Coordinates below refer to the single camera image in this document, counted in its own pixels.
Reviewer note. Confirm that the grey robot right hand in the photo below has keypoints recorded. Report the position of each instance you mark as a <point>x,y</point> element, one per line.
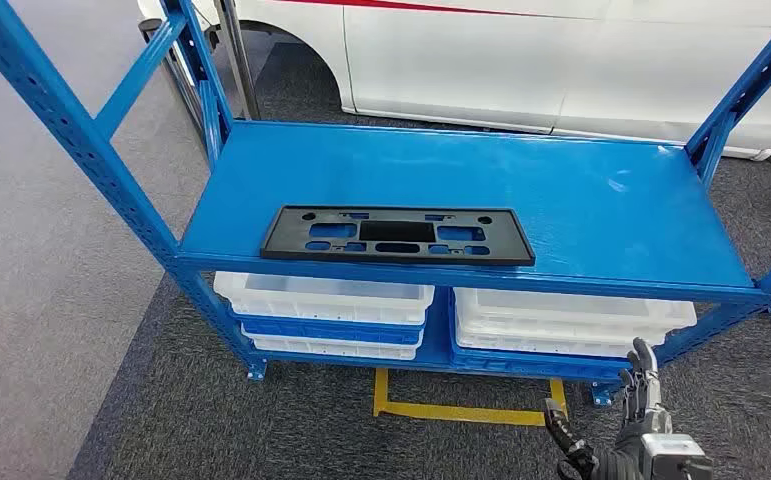
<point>643,397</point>

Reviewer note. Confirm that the black plastic panel part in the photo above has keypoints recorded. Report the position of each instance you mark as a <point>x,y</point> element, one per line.
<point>286,248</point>

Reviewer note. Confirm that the blue metal shelf rack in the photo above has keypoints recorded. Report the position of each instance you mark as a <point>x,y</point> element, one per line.
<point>557,199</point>

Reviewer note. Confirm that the white plastic bin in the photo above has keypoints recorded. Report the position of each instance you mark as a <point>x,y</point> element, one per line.
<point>332,348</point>
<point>544,343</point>
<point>570,308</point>
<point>325,305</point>

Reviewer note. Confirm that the yellow floor tape square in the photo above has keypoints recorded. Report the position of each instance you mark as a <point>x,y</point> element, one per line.
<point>458,414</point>

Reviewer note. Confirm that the white car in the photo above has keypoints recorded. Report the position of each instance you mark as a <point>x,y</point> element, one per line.
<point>491,60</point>

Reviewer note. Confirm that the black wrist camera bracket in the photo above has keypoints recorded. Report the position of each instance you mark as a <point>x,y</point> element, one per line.
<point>574,450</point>

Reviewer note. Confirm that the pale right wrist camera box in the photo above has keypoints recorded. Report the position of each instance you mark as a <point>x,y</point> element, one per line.
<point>554,414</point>

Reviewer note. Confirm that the chrome stanchion post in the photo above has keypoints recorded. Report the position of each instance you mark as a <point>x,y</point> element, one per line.
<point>242,66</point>

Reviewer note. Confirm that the black-topped stanchion post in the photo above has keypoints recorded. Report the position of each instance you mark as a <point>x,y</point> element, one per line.
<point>173,73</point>

